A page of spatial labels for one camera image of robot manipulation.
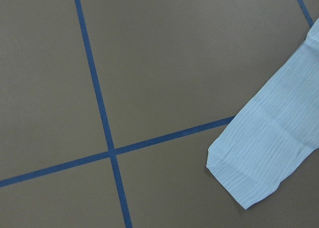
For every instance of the light blue button shirt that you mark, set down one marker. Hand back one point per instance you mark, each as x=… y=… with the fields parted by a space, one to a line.
x=274 y=132

